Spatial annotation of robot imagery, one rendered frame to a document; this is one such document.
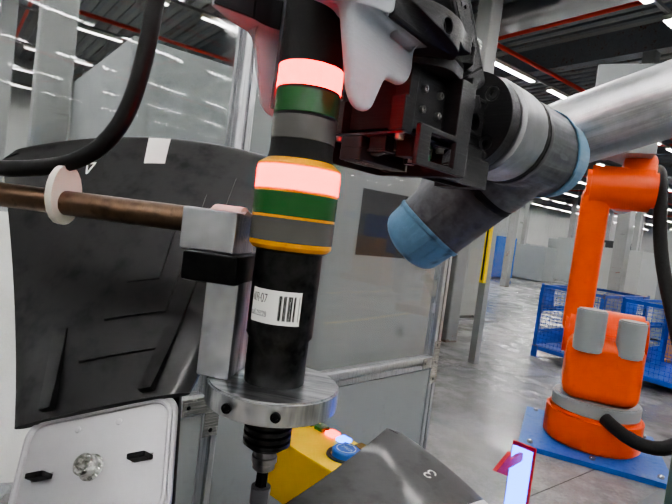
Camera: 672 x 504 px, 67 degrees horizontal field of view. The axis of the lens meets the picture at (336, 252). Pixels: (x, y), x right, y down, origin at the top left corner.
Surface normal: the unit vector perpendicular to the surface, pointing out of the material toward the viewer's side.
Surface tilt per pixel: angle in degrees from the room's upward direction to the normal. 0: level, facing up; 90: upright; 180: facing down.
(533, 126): 93
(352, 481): 5
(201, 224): 90
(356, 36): 90
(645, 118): 115
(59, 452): 54
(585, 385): 90
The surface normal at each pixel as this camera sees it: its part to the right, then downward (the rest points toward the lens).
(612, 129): -0.35, 0.43
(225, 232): -0.17, 0.03
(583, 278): -0.43, 0.10
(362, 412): 0.70, 0.12
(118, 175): 0.06, -0.60
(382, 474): 0.26, -0.96
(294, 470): -0.70, -0.05
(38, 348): -0.22, -0.50
